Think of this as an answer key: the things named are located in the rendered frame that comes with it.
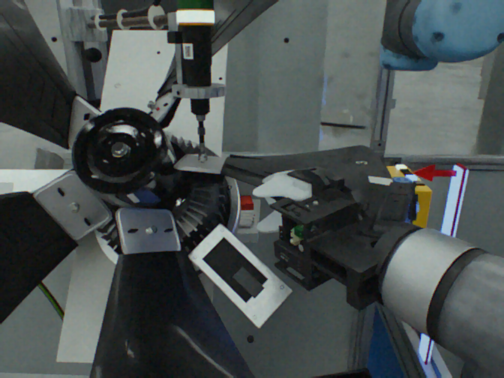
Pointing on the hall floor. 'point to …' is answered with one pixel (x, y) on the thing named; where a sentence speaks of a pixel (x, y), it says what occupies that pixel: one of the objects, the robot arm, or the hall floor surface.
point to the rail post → (364, 337)
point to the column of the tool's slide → (75, 68)
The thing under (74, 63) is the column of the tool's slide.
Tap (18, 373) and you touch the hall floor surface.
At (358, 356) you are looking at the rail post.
